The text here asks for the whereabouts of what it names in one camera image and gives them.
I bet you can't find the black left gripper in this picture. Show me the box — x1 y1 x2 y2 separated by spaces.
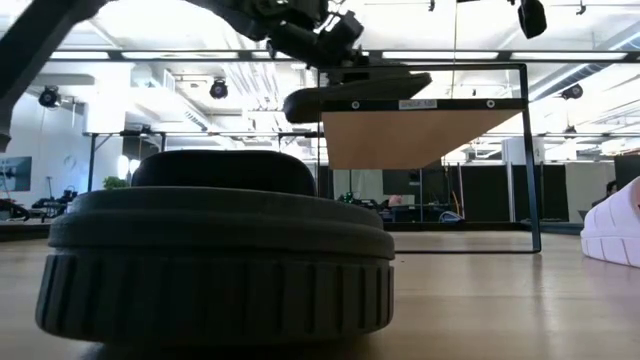
267 18 374 70

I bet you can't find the black foam slide sandal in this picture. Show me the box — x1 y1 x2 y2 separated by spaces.
283 71 434 125
34 148 396 349

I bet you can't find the pink foam slide sandal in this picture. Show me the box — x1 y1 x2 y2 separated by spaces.
579 174 640 269

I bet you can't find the white shelf label sticker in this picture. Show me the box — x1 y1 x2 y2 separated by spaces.
398 99 438 111

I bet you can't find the black metal wooden shelf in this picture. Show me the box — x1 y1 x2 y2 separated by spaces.
315 62 543 255

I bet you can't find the black ceiling light bar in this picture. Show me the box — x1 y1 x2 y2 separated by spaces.
44 48 640 63

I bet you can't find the black partition panel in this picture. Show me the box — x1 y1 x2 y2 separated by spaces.
459 163 569 223

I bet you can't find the green background plant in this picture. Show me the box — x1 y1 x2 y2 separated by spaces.
102 175 130 192

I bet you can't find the person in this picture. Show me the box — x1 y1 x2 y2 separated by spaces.
591 179 620 209

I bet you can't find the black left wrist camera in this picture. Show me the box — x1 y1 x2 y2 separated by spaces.
325 9 366 52

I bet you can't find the blue wall screen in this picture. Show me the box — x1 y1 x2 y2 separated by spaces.
0 155 33 193

